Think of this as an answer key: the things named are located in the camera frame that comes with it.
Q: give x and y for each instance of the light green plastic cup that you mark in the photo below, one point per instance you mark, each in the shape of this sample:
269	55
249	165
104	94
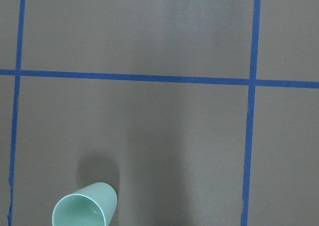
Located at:
93	205

